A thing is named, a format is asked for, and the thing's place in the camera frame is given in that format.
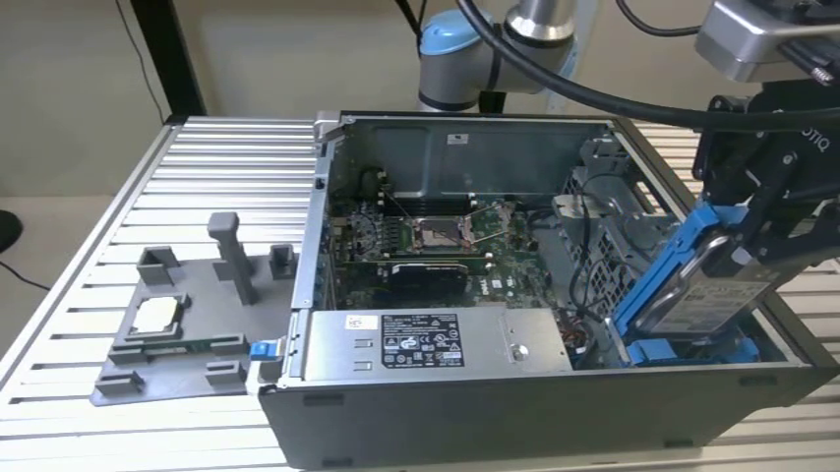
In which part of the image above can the green RAM stick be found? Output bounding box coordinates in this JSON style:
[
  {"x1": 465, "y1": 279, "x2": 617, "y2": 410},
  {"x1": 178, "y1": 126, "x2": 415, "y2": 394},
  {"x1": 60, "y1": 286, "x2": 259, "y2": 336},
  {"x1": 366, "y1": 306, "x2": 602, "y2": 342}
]
[{"x1": 140, "y1": 338, "x2": 218, "y2": 353}]

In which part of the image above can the black upright post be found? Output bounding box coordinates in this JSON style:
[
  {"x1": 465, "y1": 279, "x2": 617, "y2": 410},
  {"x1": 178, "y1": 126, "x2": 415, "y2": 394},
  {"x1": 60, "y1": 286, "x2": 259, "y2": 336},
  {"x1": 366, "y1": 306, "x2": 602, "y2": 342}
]
[{"x1": 127, "y1": 0, "x2": 208, "y2": 117}]

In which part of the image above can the long black wire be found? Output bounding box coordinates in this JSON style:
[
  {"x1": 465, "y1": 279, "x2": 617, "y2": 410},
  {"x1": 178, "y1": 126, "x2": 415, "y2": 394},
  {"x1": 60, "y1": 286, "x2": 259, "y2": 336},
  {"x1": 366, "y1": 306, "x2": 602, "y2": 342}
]
[{"x1": 568, "y1": 176, "x2": 618, "y2": 324}]

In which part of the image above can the metal disk bay cage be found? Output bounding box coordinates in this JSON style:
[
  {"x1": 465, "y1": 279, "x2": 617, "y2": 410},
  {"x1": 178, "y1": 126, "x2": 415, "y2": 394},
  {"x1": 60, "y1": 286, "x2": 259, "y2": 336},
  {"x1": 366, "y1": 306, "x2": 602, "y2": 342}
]
[{"x1": 534, "y1": 137, "x2": 763, "y2": 370}]

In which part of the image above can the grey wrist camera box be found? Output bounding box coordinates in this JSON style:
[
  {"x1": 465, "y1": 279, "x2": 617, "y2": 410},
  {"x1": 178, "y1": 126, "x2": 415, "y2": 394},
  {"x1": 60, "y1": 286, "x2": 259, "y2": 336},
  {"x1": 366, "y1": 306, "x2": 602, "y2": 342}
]
[{"x1": 693, "y1": 0, "x2": 840, "y2": 84}]

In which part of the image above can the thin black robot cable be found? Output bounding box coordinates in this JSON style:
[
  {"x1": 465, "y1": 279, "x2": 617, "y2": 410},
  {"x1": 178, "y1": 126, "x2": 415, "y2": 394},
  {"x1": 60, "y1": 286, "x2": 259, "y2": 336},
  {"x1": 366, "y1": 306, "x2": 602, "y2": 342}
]
[{"x1": 616, "y1": 0, "x2": 704, "y2": 36}]

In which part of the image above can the thin black wall wire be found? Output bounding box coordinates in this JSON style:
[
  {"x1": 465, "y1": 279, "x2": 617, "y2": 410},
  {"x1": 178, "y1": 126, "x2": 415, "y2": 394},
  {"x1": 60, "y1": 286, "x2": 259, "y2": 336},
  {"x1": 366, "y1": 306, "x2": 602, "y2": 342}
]
[{"x1": 115, "y1": 0, "x2": 167, "y2": 125}]

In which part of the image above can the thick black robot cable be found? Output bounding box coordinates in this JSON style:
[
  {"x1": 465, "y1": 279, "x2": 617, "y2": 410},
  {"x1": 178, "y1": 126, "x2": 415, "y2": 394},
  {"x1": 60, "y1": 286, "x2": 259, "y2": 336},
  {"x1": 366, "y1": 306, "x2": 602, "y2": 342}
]
[{"x1": 456, "y1": 0, "x2": 840, "y2": 134}]

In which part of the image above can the grey parts rack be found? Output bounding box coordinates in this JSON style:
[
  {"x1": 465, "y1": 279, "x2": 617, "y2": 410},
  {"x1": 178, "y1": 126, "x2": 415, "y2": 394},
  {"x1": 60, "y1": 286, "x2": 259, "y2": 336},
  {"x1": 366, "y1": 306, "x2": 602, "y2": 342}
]
[{"x1": 88, "y1": 210, "x2": 303, "y2": 408}]

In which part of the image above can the hard disk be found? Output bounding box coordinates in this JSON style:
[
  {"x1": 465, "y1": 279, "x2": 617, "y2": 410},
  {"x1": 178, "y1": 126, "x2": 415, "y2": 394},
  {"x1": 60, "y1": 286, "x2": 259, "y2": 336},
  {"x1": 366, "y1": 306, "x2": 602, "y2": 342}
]
[{"x1": 606, "y1": 202, "x2": 783, "y2": 345}]

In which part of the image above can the silver CPU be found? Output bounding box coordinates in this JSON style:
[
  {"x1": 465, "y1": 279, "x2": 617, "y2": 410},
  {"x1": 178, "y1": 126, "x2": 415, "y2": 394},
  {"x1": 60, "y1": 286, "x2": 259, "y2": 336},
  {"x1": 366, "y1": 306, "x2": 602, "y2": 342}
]
[{"x1": 130, "y1": 297, "x2": 183, "y2": 333}]

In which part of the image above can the metal socket cover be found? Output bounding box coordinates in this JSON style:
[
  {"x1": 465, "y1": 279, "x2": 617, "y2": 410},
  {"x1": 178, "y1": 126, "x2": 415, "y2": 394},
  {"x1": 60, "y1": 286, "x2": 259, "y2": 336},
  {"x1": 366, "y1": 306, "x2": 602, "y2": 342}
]
[{"x1": 469, "y1": 204, "x2": 520, "y2": 243}]

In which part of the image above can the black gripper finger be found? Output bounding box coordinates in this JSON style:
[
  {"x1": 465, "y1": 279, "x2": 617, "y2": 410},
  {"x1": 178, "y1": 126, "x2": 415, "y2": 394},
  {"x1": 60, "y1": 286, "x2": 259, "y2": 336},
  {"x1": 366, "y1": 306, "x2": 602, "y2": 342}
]
[
  {"x1": 708, "y1": 166, "x2": 821, "y2": 291},
  {"x1": 695, "y1": 95, "x2": 763, "y2": 206}
]

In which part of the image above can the black RAM slot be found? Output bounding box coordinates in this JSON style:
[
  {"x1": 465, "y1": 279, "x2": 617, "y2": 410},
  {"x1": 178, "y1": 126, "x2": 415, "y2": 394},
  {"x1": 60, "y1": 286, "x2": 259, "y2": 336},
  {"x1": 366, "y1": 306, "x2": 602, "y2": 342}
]
[
  {"x1": 379, "y1": 191, "x2": 478, "y2": 217},
  {"x1": 383, "y1": 249, "x2": 496, "y2": 262}
]

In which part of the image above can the black round object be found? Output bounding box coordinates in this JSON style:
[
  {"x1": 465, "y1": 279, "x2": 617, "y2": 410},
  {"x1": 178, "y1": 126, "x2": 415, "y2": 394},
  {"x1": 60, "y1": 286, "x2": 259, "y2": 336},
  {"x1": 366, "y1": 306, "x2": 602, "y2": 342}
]
[{"x1": 0, "y1": 208, "x2": 26, "y2": 255}]

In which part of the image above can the blue disk carrier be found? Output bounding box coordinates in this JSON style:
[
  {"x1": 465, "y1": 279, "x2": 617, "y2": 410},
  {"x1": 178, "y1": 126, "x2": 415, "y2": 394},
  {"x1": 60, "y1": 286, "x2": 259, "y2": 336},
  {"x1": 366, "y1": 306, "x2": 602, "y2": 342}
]
[{"x1": 626, "y1": 338, "x2": 760, "y2": 368}]

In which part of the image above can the green motherboard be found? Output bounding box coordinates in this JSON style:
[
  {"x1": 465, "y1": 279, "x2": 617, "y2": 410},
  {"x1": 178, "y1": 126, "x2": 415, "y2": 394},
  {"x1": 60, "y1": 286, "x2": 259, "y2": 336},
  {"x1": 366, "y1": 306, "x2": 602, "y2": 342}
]
[{"x1": 325, "y1": 194, "x2": 560, "y2": 311}]

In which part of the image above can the silver power supply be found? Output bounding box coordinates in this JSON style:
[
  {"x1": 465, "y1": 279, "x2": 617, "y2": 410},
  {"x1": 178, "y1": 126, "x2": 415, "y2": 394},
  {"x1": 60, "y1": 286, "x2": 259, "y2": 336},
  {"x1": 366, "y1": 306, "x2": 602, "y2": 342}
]
[{"x1": 301, "y1": 309, "x2": 573, "y2": 383}]

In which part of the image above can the thin locking lever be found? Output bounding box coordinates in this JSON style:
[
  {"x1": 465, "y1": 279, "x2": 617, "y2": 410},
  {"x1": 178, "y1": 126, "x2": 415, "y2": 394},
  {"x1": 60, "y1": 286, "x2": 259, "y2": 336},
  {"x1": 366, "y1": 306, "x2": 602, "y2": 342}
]
[{"x1": 383, "y1": 190, "x2": 417, "y2": 221}]

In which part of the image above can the dark grey PC case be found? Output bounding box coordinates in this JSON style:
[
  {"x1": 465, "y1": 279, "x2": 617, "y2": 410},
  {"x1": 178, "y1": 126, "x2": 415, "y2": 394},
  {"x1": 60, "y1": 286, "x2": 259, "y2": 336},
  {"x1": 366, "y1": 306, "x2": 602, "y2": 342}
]
[{"x1": 259, "y1": 110, "x2": 840, "y2": 471}]

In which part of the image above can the black graphics card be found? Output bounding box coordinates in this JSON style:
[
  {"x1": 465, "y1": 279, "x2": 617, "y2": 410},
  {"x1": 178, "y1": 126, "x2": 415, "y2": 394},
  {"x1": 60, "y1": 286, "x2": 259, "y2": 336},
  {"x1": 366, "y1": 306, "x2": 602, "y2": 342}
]
[{"x1": 386, "y1": 263, "x2": 472, "y2": 299}]

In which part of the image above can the CPU socket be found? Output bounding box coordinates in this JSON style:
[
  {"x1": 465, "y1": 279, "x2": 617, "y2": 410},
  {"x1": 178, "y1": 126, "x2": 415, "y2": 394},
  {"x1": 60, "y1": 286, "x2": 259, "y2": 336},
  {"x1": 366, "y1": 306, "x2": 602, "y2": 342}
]
[{"x1": 410, "y1": 215, "x2": 478, "y2": 252}]

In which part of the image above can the black floor cable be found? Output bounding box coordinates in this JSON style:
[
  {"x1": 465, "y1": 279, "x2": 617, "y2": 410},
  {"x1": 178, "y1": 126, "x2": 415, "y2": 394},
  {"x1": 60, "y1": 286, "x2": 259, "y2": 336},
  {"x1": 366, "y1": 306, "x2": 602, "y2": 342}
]
[{"x1": 0, "y1": 260, "x2": 52, "y2": 291}]

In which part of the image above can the coloured wire bundle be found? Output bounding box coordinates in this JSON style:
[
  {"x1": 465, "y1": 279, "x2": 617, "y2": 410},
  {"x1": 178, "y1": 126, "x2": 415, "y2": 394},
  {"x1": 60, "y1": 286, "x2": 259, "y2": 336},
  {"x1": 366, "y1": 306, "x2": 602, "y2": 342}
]
[{"x1": 557, "y1": 314, "x2": 596, "y2": 351}]

